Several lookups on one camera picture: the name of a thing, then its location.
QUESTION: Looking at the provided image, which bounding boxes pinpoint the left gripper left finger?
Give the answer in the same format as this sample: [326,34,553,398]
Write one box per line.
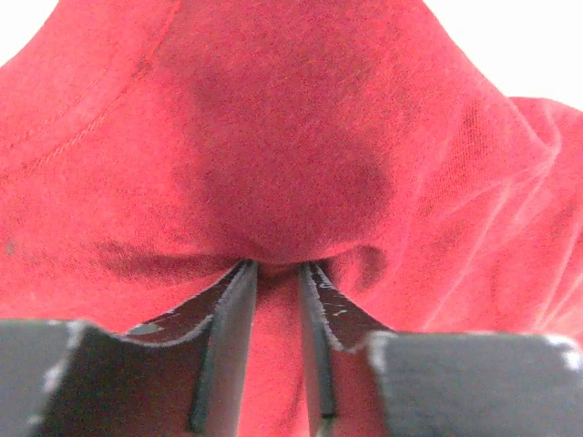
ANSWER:
[1,260,258,436]

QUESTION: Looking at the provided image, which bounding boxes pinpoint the dark red t-shirt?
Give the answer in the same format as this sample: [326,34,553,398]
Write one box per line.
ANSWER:
[1,1,582,436]

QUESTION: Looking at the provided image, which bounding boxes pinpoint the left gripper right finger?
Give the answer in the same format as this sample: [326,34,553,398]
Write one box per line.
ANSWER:
[299,263,582,436]

